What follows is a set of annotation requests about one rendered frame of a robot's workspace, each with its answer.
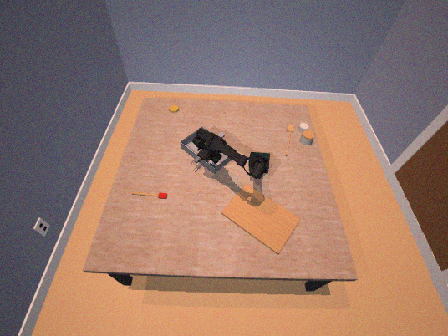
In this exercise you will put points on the grey cylinder with orange top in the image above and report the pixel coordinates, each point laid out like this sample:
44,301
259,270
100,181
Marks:
306,137

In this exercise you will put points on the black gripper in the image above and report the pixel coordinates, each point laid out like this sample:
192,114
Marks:
215,156

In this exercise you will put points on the light wooden board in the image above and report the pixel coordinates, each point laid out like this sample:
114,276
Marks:
261,217

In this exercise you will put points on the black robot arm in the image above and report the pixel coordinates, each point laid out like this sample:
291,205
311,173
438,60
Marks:
214,143

